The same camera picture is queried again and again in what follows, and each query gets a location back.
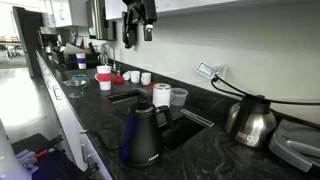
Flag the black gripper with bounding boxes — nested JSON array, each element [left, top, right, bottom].
[[121, 0, 158, 50]]

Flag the chrome faucet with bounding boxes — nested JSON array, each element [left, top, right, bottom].
[[98, 42, 119, 73]]

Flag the tipped white mug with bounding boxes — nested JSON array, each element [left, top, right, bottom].
[[121, 70, 132, 81]]

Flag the red round lid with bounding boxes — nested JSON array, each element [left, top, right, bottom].
[[112, 75, 125, 85]]

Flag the white cup with red band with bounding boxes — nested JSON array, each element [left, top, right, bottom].
[[96, 65, 113, 91]]

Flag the white cup with blue band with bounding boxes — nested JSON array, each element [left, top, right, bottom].
[[75, 52, 88, 71]]

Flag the white paper towel roll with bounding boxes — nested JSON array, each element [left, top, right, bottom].
[[152, 82, 172, 108]]

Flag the black dish rack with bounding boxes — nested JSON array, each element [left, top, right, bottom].
[[50, 41, 101, 69]]

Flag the white upper cabinets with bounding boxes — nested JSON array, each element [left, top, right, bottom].
[[42, 0, 90, 28]]

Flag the white cabinets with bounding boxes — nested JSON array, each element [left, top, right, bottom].
[[42, 0, 90, 28], [35, 49, 114, 180]]

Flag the blue mug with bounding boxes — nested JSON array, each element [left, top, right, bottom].
[[71, 73, 91, 89]]

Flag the white label tag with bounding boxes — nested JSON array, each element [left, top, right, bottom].
[[195, 61, 215, 80]]

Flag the clear plastic container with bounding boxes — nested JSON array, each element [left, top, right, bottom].
[[170, 87, 189, 107]]

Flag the black coffee machine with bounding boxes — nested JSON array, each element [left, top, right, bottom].
[[37, 26, 63, 55]]

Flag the metal drain grate strip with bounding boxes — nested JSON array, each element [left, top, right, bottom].
[[179, 108, 215, 128]]

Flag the dark refrigerator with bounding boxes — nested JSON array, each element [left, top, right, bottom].
[[12, 5, 45, 78]]

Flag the black recessed counter well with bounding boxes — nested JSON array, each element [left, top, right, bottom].
[[105, 89, 214, 151]]

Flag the white lower cabinets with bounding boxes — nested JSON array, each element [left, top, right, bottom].
[[35, 49, 114, 180]]

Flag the black red clamp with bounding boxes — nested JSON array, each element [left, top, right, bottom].
[[32, 134, 65, 159]]

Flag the black breadboard table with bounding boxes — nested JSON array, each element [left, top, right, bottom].
[[11, 133, 88, 180]]

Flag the grey plastic tray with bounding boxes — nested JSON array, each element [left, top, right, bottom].
[[268, 118, 320, 178]]

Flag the white wall power outlet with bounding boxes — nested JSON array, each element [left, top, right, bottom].
[[212, 63, 229, 81]]

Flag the silver cabinet handle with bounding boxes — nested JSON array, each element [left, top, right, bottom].
[[79, 141, 94, 164], [52, 85, 63, 101]]

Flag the black power cable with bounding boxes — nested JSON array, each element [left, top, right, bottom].
[[214, 75, 320, 106], [210, 77, 249, 100]]

